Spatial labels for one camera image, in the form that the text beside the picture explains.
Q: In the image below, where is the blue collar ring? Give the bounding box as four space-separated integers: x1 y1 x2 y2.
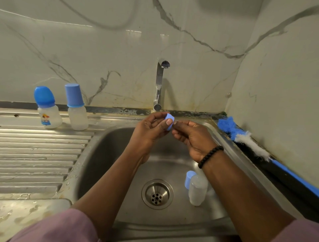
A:
164 113 176 131

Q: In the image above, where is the stainless steel sink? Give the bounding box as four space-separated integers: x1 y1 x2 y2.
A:
0 109 305 242

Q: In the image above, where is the person's right hand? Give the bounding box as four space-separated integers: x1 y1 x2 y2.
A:
172 120 220 163

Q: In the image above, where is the chrome sink faucet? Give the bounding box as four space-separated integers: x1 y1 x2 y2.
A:
153 60 170 112

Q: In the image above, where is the translucent bottle front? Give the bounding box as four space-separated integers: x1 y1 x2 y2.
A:
64 83 89 131

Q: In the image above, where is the metal sink drain strainer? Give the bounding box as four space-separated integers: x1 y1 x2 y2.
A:
141 179 174 210

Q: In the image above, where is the person's left hand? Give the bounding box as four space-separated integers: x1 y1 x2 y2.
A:
127 111 174 164

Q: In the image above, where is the pink shirt sleeve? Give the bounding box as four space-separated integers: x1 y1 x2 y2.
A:
10 208 100 242
257 217 319 242

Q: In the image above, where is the person's right forearm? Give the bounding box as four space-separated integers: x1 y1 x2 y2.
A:
202 150 295 242

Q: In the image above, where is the blue cylindrical bottle cap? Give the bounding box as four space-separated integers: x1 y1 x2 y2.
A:
184 170 197 190

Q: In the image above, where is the person's left forearm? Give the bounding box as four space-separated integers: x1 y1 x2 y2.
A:
72 145 150 235

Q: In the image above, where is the translucent bottle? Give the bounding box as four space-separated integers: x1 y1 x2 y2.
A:
188 172 209 206
64 83 89 131

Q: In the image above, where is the black bead bracelet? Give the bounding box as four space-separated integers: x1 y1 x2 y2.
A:
198 145 225 169

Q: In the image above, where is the cartoon print baby bottle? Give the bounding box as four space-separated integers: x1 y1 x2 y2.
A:
33 86 63 129

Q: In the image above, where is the blue and white bottle brush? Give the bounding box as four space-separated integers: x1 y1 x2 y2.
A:
217 116 319 196

